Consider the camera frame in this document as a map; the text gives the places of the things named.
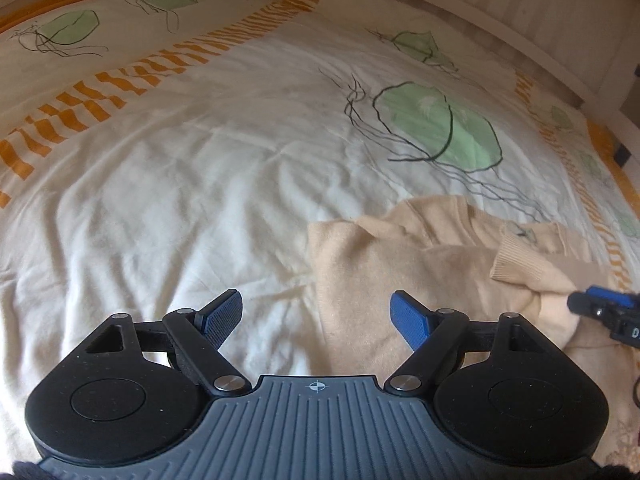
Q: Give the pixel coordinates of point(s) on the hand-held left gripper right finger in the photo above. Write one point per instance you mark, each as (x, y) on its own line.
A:
(409, 317)

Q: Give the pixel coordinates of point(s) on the cream knit sweater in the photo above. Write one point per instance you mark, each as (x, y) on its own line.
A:
(400, 270)

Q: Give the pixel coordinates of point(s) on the white leaf print duvet cover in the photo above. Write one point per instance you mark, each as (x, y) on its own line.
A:
(210, 160)

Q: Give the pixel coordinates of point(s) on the white wooden bed frame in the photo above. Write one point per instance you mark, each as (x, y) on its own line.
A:
(525, 5)

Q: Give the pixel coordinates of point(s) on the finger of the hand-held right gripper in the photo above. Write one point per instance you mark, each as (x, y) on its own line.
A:
(582, 304)
(611, 295)

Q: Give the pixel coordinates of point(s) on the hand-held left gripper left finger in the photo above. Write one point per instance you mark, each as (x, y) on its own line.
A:
(222, 312)

